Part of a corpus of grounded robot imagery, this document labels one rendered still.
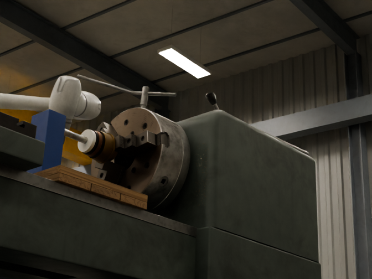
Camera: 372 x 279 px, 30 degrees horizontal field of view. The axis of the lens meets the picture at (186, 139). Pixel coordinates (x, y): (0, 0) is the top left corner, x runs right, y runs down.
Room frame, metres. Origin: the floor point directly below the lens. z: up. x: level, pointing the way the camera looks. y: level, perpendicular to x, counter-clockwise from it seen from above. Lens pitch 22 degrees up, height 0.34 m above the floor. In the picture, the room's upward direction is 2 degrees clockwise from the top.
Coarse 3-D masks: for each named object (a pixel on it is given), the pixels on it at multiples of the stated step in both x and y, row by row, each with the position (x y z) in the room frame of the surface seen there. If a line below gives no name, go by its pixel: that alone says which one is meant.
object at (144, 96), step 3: (144, 87) 1.98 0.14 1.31; (147, 87) 1.98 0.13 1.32; (144, 90) 1.98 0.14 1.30; (147, 90) 1.98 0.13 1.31; (144, 93) 1.98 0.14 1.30; (147, 93) 1.98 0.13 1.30; (141, 96) 1.99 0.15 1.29; (144, 96) 1.98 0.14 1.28; (147, 96) 1.98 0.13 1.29; (141, 99) 1.98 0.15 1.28; (144, 99) 1.98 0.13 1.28; (147, 99) 1.99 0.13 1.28; (141, 102) 1.98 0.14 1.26; (144, 102) 1.98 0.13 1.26; (141, 105) 1.99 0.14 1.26; (144, 105) 1.99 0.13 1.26
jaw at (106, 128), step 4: (104, 124) 1.98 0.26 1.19; (108, 124) 2.01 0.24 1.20; (100, 128) 2.00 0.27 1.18; (104, 128) 1.96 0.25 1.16; (108, 128) 1.98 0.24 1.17; (112, 128) 2.01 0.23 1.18; (104, 132) 1.94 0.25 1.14; (108, 132) 1.96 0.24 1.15; (112, 132) 1.98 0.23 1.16; (116, 132) 2.01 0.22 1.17; (116, 136) 1.98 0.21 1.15; (120, 156) 2.01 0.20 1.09
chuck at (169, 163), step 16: (128, 112) 1.97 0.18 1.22; (144, 112) 1.92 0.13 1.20; (128, 128) 1.97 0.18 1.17; (144, 128) 1.92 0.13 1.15; (160, 128) 1.88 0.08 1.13; (176, 128) 1.94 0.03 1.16; (160, 144) 1.87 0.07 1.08; (176, 144) 1.91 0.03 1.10; (112, 160) 2.01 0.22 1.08; (128, 160) 2.05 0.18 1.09; (144, 160) 1.91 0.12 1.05; (160, 160) 1.87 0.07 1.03; (176, 160) 1.92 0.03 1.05; (96, 176) 2.06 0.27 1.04; (128, 176) 1.96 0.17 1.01; (144, 176) 1.91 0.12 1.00; (160, 176) 1.90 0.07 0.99; (176, 176) 1.94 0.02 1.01; (144, 192) 1.92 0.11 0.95; (160, 192) 1.95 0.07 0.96
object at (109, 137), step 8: (96, 136) 1.84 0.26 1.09; (104, 136) 1.86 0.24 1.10; (112, 136) 1.89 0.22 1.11; (96, 144) 1.85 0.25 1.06; (104, 144) 1.86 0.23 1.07; (112, 144) 1.88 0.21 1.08; (88, 152) 1.87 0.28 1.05; (96, 152) 1.87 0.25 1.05; (104, 152) 1.87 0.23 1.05; (112, 152) 1.88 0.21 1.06; (96, 160) 1.91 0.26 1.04; (104, 160) 1.90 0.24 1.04
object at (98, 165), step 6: (96, 162) 1.94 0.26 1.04; (108, 162) 1.92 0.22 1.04; (102, 168) 1.92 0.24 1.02; (108, 168) 1.93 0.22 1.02; (114, 168) 1.95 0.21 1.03; (120, 168) 1.96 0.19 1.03; (102, 174) 1.95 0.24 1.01; (108, 174) 1.94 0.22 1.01; (114, 174) 1.96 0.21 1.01; (120, 174) 1.97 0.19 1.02; (108, 180) 1.95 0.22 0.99; (114, 180) 1.97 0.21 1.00; (120, 180) 1.98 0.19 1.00
